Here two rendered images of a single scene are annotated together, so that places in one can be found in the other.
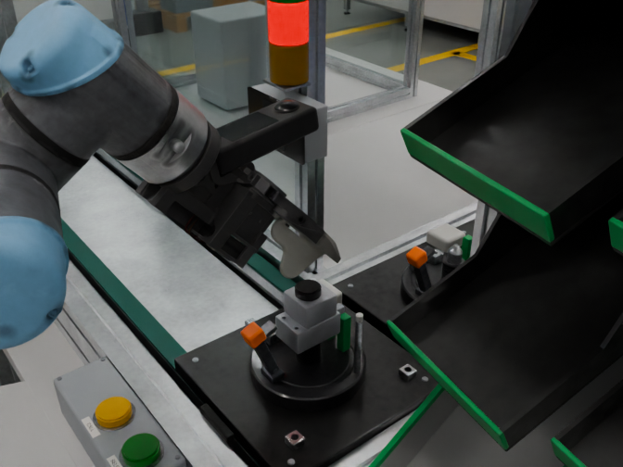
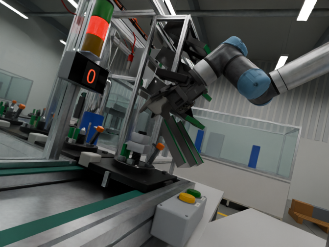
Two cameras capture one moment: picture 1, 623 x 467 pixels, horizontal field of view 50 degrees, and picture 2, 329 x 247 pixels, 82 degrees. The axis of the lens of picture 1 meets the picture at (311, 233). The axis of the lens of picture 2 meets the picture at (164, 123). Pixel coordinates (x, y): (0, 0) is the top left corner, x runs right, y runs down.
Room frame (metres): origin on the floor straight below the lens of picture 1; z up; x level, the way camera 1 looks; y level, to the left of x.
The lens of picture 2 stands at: (0.87, 0.60, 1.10)
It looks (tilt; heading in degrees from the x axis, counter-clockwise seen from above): 4 degrees up; 242
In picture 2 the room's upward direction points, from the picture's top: 15 degrees clockwise
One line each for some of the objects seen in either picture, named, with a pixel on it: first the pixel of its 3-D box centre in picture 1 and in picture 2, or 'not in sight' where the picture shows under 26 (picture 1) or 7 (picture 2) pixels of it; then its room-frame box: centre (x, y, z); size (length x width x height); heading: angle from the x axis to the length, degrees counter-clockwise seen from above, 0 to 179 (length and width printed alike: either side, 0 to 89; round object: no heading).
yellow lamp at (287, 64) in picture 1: (288, 60); (92, 46); (0.84, 0.03, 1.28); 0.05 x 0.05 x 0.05
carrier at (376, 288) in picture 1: (453, 268); (81, 137); (0.78, -0.20, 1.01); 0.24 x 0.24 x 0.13; 38
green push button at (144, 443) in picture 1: (141, 452); (193, 194); (0.50, 0.18, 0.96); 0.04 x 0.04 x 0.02
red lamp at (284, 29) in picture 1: (288, 20); (97, 29); (0.84, 0.03, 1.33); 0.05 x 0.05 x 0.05
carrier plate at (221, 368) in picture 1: (308, 374); (132, 170); (0.62, 0.00, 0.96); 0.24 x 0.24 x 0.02; 38
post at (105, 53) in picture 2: not in sight; (99, 70); (0.66, -1.35, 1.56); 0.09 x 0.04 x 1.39; 38
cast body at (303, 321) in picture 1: (314, 308); (137, 140); (0.63, 0.00, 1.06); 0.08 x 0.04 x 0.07; 128
